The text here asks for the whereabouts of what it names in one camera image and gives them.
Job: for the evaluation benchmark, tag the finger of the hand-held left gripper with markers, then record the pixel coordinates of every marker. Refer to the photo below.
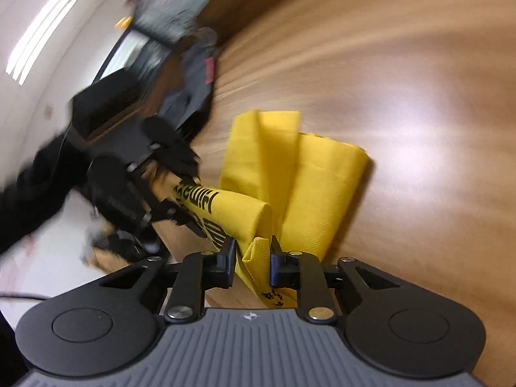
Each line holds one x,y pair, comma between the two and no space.
177,157
169,213

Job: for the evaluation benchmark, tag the ceiling light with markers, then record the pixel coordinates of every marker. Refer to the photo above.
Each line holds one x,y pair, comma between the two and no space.
44,24

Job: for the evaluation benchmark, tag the yellow rubber duck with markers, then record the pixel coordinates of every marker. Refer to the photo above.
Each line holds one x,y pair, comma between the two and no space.
123,22

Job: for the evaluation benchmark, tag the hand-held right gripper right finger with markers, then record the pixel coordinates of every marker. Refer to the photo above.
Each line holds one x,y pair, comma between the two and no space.
275,264

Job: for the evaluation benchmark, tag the yellow shopping bag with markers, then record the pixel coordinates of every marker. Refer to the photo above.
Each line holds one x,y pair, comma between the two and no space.
318,181

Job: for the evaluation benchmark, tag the person's left forearm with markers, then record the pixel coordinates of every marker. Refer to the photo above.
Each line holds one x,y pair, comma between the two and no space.
32,193

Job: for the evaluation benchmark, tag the black folded bag red tabs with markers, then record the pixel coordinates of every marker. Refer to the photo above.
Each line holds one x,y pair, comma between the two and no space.
193,80

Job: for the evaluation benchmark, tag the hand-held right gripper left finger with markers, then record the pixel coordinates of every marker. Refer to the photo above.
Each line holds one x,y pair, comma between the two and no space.
232,260

